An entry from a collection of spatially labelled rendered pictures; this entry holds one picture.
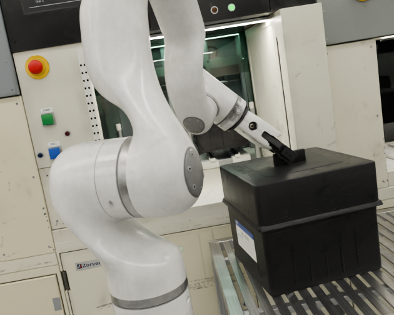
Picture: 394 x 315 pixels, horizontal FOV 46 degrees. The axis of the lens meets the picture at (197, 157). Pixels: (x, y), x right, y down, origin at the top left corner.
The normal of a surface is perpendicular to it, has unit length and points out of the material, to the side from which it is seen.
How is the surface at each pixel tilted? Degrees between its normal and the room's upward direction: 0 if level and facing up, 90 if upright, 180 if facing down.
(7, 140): 90
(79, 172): 64
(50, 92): 90
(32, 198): 90
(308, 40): 90
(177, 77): 82
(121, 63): 75
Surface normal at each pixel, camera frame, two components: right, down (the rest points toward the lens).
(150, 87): 0.69, -0.39
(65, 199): -0.32, 0.21
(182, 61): -0.37, -0.10
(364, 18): 0.07, 0.16
